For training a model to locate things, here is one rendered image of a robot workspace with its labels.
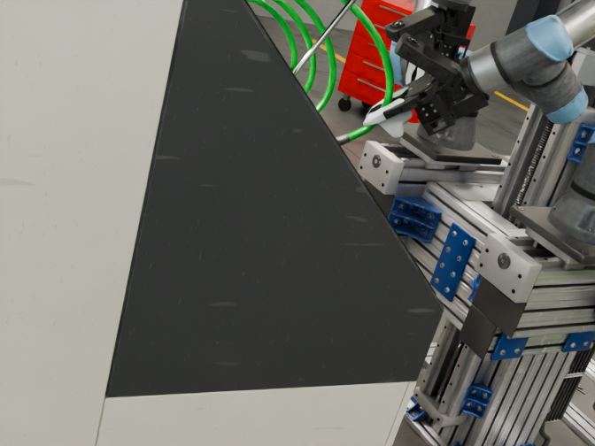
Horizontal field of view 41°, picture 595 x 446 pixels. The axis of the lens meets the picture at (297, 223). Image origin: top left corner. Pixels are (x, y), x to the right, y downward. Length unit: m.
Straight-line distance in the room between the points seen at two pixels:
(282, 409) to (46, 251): 0.53
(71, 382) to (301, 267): 0.38
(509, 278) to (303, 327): 0.54
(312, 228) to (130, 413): 0.41
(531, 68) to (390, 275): 0.40
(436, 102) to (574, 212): 0.50
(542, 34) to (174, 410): 0.83
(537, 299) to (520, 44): 0.61
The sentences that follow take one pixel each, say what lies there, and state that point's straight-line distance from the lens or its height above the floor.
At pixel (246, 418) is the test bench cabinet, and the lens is 1.41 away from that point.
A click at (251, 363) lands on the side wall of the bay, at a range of 1.33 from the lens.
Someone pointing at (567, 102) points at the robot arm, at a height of 1.35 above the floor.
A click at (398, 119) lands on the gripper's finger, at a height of 1.24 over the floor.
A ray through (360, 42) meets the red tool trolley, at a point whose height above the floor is 0.54.
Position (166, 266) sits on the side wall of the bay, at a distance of 1.17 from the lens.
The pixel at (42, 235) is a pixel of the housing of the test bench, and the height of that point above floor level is 1.07.
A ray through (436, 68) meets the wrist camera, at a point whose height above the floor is 1.34.
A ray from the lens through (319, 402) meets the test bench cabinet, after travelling 1.45.
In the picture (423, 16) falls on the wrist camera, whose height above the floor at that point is 1.39.
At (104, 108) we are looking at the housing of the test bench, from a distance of 1.05.
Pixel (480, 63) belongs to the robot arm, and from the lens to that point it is 1.36.
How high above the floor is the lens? 1.59
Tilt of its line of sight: 24 degrees down
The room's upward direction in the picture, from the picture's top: 16 degrees clockwise
